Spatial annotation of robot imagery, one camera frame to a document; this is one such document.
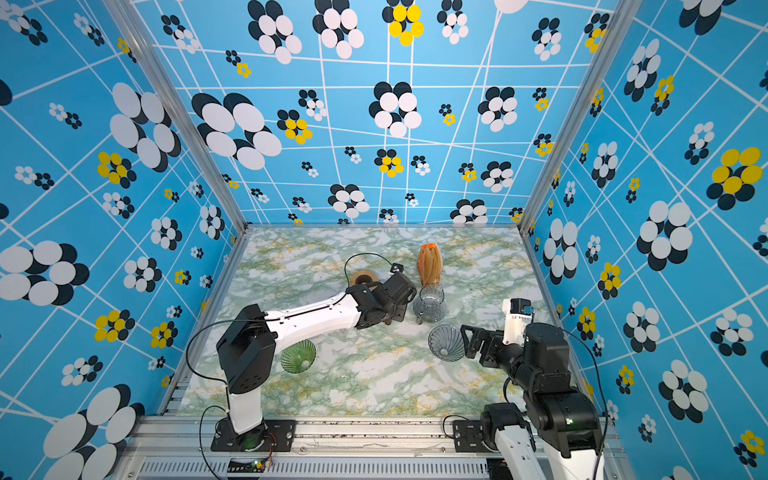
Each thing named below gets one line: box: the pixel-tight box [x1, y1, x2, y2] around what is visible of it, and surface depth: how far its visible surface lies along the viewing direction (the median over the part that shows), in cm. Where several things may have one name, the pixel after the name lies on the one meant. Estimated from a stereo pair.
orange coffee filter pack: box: [418, 243, 443, 286], surface depth 101 cm
